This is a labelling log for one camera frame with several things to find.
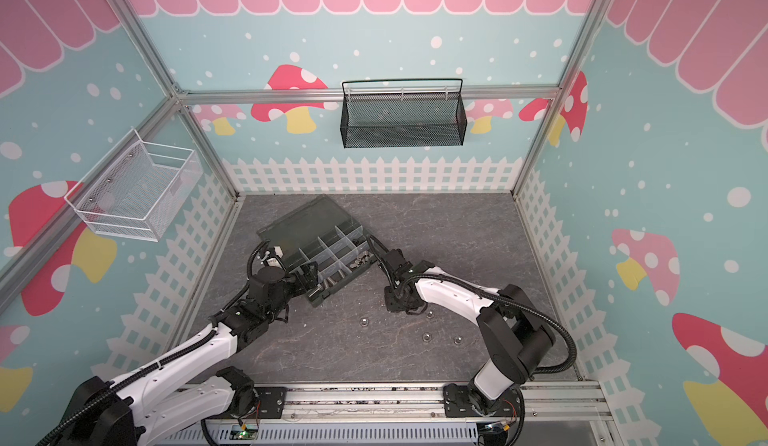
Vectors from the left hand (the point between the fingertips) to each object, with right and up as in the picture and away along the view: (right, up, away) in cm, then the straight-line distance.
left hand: (306, 273), depth 85 cm
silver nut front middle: (+35, -18, 0) cm, 39 cm away
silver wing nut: (+14, +1, +15) cm, 20 cm away
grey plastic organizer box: (-2, +11, +25) cm, 27 cm away
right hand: (+25, -9, +3) cm, 27 cm away
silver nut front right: (+43, -19, -1) cm, 47 cm away
